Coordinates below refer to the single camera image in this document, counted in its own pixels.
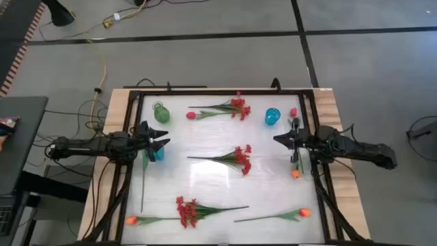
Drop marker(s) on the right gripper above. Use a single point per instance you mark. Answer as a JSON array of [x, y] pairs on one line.
[[296, 140]]

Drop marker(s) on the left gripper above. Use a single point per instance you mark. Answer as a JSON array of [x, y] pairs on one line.
[[143, 136]]

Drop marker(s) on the red artificial flower bunch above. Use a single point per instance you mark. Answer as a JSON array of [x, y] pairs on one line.
[[240, 158], [187, 212], [237, 102]]

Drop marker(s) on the orange artificial tulip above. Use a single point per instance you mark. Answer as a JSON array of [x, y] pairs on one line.
[[130, 220], [305, 212], [295, 174]]

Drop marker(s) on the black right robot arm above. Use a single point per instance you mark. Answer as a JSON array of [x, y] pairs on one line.
[[358, 150]]

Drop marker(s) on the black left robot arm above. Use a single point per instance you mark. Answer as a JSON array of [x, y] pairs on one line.
[[88, 147]]

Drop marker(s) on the wide blue glass vase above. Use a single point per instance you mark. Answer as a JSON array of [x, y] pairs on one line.
[[159, 155]]

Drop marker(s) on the green glass vase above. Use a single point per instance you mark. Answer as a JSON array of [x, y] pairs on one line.
[[162, 114]]

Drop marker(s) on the slim blue glass vase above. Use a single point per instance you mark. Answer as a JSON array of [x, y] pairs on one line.
[[272, 117]]

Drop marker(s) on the black desk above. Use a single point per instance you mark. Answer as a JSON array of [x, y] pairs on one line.
[[24, 136]]

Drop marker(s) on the colourful packet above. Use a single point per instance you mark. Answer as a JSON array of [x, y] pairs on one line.
[[7, 124]]

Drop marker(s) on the black stand foot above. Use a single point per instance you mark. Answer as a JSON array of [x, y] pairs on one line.
[[59, 12]]

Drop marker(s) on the black mat with striped edge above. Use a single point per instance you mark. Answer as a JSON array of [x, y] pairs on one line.
[[13, 34]]

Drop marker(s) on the black metal table frame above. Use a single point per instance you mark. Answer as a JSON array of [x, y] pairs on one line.
[[222, 92]]

